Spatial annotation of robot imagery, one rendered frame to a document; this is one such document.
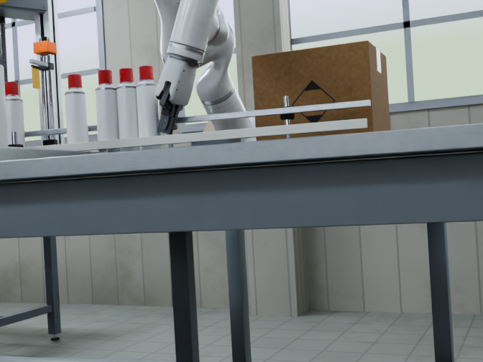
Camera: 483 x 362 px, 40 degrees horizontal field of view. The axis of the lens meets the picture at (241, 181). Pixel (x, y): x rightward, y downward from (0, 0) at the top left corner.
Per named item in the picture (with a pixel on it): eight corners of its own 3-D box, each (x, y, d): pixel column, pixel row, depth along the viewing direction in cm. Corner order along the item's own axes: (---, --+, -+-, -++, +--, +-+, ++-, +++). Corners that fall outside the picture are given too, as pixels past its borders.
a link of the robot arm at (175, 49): (179, 47, 158) (175, 59, 159) (163, 39, 150) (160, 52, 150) (210, 54, 156) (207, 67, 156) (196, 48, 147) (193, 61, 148)
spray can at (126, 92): (116, 155, 156) (111, 68, 156) (126, 155, 161) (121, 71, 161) (135, 153, 155) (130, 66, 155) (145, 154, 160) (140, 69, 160)
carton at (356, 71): (256, 161, 169) (250, 55, 169) (286, 162, 191) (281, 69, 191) (375, 153, 157) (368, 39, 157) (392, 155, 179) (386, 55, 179)
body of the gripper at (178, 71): (179, 56, 159) (167, 101, 160) (161, 48, 149) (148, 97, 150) (207, 63, 157) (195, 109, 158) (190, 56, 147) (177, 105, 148)
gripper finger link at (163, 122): (165, 103, 154) (158, 131, 155) (159, 102, 151) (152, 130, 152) (177, 106, 153) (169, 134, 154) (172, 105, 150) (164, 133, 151)
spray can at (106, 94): (94, 156, 157) (89, 70, 157) (105, 156, 162) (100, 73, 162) (113, 154, 155) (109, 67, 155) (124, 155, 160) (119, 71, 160)
